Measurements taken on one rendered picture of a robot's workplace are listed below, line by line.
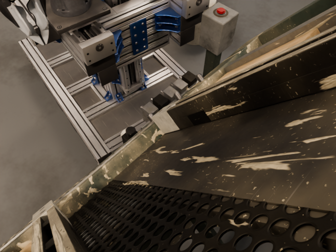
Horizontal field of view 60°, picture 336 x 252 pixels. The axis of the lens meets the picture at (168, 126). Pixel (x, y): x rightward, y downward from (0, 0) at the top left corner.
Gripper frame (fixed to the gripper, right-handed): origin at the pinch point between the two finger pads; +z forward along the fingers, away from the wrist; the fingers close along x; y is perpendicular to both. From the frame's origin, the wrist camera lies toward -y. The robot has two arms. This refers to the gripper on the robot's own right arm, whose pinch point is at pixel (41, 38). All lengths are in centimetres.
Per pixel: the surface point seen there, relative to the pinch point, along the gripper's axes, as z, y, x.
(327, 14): 17, 23, 63
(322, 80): 13, 45, 28
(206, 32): 31, -42, 72
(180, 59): 77, -137, 109
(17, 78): 50, -190, -10
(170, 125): 37.9, -2.2, 22.8
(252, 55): 31, -2, 60
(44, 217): 36.1, 6.0, -19.5
